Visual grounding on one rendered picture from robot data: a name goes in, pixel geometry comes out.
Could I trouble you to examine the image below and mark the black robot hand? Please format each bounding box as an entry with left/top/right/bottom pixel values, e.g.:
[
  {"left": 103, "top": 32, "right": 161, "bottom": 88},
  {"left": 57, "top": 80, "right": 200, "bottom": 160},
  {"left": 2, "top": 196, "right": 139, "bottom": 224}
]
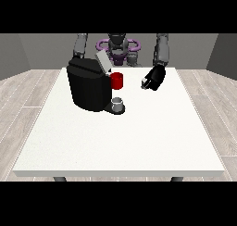
[{"left": 141, "top": 64, "right": 167, "bottom": 92}]

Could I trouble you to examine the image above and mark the red pod holder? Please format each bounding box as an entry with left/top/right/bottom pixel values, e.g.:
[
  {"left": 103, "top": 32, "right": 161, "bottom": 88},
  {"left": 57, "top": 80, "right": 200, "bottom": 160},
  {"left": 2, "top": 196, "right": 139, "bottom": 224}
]
[{"left": 110, "top": 71, "right": 124, "bottom": 91}]

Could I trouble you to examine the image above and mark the pale grey machine lid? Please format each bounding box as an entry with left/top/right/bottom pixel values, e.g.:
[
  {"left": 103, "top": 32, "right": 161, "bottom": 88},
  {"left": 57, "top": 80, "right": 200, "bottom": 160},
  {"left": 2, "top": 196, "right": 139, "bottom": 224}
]
[{"left": 94, "top": 49, "right": 113, "bottom": 73}]

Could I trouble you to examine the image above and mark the black coffee machine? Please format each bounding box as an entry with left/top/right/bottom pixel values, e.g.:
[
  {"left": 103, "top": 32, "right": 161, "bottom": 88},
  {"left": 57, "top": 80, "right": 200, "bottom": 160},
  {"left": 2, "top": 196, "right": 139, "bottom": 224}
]
[{"left": 66, "top": 56, "right": 126, "bottom": 116}]

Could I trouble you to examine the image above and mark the small grey cup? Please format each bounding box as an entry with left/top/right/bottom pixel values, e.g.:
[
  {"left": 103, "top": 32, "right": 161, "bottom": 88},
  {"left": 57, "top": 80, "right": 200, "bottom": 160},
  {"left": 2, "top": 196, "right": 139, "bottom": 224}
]
[{"left": 111, "top": 96, "right": 125, "bottom": 112}]

